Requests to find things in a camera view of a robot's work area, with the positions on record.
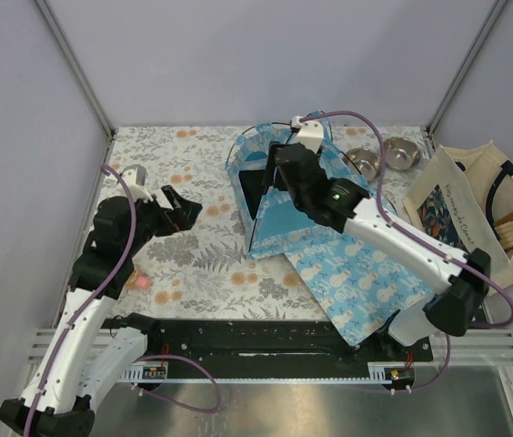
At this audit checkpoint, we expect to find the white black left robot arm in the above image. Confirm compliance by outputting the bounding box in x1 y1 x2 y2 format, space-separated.
0 186 202 436

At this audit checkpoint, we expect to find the left steel pet bowl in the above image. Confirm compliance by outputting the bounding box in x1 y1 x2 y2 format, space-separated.
344 147 381 181

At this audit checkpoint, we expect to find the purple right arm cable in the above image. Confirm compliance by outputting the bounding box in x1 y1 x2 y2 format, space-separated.
301 108 513 397

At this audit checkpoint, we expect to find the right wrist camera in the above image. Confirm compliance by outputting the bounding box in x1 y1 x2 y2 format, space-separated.
288 116 325 153

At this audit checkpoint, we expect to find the blue snowman pet tent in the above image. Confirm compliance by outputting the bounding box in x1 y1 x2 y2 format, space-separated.
223 110 371 261

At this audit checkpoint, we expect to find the pink pet toy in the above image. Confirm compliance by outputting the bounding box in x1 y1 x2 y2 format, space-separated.
125 270 152 290

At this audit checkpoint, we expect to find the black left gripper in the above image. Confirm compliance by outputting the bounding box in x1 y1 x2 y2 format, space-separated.
124 184 202 256

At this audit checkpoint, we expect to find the beige canvas tote bag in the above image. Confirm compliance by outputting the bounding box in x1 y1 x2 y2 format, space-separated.
403 142 513 288

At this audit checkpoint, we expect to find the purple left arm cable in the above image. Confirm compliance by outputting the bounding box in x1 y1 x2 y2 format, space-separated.
23 164 222 437

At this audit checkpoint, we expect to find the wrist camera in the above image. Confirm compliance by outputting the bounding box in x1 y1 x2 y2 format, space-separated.
288 116 325 153
119 165 153 201

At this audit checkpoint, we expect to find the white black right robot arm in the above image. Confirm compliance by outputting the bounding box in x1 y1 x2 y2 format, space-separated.
267 143 491 361

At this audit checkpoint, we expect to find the right steel pet bowl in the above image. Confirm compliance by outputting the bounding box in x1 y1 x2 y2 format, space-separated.
384 137 422 172

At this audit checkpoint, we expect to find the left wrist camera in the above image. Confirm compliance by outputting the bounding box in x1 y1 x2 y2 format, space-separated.
119 165 153 201

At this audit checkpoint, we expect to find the floral white tablecloth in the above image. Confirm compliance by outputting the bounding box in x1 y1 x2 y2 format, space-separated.
58 125 448 322

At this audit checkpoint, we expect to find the white slotted cable duct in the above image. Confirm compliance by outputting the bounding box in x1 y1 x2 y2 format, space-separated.
118 355 390 384

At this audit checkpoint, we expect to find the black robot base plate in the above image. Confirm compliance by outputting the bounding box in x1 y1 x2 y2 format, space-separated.
103 314 433 381

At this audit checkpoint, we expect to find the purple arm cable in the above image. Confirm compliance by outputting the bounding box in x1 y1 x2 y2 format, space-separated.
301 108 513 397
23 164 222 437

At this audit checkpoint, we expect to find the blue snowman tent mat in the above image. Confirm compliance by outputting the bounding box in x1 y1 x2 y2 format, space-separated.
283 231 435 346

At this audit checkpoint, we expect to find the steel pet bowl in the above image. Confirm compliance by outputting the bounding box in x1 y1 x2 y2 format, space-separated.
344 147 381 181
384 137 422 172

